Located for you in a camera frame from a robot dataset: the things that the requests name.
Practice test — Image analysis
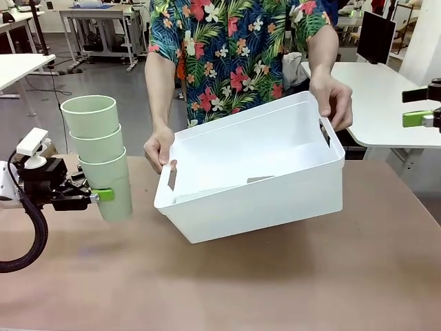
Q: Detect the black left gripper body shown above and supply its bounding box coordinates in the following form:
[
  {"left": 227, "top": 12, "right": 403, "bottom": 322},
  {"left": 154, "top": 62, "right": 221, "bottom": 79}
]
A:
[{"left": 19, "top": 157, "right": 69, "bottom": 211}]

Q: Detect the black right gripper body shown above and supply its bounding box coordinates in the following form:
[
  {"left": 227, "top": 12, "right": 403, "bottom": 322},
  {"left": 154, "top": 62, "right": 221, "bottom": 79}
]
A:
[{"left": 429, "top": 78, "right": 441, "bottom": 134}]

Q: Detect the white plastic basket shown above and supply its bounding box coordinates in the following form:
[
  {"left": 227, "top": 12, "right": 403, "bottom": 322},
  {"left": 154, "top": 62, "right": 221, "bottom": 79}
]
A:
[{"left": 154, "top": 90, "right": 346, "bottom": 245}]

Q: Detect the person's right forearm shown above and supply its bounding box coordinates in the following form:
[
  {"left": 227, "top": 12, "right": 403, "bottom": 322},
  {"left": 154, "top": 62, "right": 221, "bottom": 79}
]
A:
[{"left": 144, "top": 61, "right": 175, "bottom": 137}]

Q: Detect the person's left forearm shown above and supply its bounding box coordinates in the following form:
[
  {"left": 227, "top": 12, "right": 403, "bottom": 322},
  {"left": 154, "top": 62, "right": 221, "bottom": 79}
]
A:
[{"left": 307, "top": 41, "right": 340, "bottom": 87}]

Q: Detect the person's right hand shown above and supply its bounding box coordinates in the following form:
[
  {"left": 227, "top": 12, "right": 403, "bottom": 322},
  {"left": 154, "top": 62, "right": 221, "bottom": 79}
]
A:
[{"left": 143, "top": 124, "right": 176, "bottom": 175}]

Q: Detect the person's left hand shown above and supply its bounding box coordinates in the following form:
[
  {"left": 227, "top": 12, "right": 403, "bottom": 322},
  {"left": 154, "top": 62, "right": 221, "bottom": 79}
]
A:
[{"left": 309, "top": 76, "right": 354, "bottom": 132}]

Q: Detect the white rounded table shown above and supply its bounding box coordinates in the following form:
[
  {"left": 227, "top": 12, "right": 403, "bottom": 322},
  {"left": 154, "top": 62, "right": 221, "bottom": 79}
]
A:
[{"left": 300, "top": 61, "right": 441, "bottom": 150}]

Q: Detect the wooden chair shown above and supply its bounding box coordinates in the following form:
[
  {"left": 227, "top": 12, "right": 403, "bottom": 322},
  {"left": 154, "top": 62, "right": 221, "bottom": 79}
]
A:
[{"left": 392, "top": 13, "right": 418, "bottom": 54}]

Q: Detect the black monitor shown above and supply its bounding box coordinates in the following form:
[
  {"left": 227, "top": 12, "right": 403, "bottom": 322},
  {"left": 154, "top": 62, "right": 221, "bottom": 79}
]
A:
[{"left": 356, "top": 10, "right": 397, "bottom": 66}]

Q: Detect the white side table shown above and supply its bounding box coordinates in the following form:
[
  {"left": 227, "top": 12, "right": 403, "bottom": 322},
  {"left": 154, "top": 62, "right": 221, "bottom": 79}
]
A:
[{"left": 0, "top": 54, "right": 57, "bottom": 120}]

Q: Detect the grey cloth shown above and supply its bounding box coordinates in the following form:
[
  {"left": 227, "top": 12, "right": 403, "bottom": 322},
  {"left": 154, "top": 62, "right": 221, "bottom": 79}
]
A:
[{"left": 281, "top": 51, "right": 310, "bottom": 88}]

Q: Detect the black pole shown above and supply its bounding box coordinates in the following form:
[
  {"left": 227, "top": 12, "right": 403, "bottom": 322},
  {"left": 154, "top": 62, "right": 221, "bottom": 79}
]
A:
[{"left": 29, "top": 0, "right": 50, "bottom": 57}]

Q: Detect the grey framed work table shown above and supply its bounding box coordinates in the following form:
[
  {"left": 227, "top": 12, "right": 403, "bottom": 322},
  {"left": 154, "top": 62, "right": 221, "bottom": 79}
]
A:
[{"left": 59, "top": 6, "right": 147, "bottom": 72}]

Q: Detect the person in floral shirt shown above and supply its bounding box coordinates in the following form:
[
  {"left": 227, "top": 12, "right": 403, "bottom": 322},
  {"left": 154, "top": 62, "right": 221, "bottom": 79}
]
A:
[{"left": 148, "top": 0, "right": 334, "bottom": 129}]

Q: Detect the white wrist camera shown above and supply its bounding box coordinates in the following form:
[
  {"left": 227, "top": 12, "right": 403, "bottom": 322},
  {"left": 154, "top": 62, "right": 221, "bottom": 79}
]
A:
[{"left": 16, "top": 128, "right": 50, "bottom": 170}]

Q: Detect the black corrugated cable hose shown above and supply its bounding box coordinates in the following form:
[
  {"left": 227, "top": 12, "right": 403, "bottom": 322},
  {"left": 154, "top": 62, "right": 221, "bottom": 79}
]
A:
[{"left": 0, "top": 151, "right": 50, "bottom": 274}]

